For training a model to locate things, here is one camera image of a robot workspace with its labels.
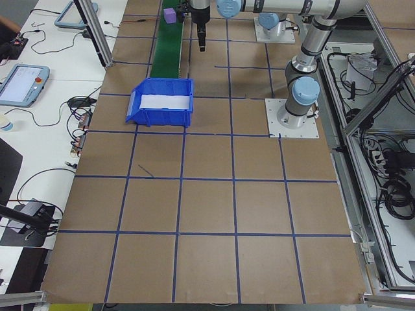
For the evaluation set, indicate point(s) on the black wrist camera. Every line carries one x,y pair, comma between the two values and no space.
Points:
182,14

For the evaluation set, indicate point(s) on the small black power adapter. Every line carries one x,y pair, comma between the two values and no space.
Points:
87,33

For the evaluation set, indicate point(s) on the grey metal bracket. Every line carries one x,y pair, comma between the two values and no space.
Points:
365,247

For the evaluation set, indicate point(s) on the white power strip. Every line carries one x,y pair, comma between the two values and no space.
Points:
376,155

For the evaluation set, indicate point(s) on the white square base plate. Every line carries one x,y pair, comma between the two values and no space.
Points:
285,38
308,131

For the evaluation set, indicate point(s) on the purple block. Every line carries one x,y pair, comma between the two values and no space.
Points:
170,16

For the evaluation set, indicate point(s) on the aluminium profile post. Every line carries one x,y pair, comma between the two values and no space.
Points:
97,35

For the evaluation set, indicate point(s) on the black mat with electronics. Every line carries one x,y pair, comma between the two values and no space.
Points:
14,50

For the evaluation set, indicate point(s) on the aluminium profile bar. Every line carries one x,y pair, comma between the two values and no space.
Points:
389,298
22,296

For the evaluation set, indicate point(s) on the black stand base plate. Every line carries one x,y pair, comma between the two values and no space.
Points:
32,241

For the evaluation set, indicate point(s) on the white foam pad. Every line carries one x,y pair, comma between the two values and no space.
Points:
162,102

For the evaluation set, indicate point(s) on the teach pendant with screen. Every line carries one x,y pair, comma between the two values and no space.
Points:
19,84

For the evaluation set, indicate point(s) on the light blue teach pendant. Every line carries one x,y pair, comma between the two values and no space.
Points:
69,14

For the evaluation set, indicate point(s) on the black power brick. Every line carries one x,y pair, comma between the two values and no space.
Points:
397,160

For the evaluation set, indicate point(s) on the green conveyor belt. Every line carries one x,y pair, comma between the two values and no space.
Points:
165,55

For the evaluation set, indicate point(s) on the grey box device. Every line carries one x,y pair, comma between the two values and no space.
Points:
32,207

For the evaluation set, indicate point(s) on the blue plastic bin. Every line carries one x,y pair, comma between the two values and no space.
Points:
168,118

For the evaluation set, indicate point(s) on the V-shaped metal bar frame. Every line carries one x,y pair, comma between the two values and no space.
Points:
376,103

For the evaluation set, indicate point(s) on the metal allen key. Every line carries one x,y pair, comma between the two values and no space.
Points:
37,24

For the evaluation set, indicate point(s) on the small circuit board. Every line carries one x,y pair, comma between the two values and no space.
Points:
85,120
78,144

